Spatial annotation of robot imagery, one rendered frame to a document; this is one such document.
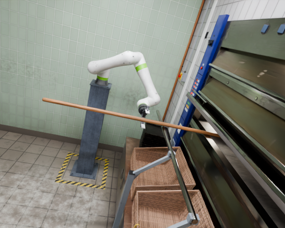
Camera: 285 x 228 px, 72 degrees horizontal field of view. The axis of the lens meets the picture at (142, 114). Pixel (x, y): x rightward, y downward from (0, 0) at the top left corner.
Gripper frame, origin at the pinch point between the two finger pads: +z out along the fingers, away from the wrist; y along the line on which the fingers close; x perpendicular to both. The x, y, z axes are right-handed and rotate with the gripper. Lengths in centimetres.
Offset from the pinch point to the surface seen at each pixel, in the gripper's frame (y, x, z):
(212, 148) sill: 2, -52, 21
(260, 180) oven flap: -21, -37, 84
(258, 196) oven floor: 1, -60, 67
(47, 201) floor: 119, 72, -13
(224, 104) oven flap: -31, -51, 12
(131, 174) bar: 24.3, 6.6, 38.8
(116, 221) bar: 70, 7, 39
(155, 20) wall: -80, -1, -123
